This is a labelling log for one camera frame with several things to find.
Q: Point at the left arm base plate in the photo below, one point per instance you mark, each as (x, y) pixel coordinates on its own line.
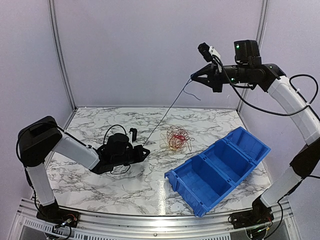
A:
(59, 216)

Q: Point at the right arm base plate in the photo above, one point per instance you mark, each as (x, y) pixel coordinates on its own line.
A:
(250, 220)

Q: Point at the aluminium front frame rail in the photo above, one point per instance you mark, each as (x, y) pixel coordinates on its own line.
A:
(104, 226)

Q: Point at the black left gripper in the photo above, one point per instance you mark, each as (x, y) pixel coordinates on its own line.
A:
(139, 157)

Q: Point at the blue three-compartment bin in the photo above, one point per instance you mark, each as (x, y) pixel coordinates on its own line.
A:
(205, 179)

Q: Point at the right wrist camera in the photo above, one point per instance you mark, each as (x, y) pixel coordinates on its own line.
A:
(208, 52)

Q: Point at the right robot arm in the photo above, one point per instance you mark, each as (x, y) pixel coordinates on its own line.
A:
(249, 72)

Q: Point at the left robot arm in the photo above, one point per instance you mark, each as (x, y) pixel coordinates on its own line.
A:
(44, 137)

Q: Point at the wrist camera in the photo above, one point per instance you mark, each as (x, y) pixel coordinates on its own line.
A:
(208, 52)
(132, 135)

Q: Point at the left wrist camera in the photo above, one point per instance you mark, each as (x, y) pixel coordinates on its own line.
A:
(132, 135)

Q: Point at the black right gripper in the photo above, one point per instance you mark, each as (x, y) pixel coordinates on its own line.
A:
(214, 81)

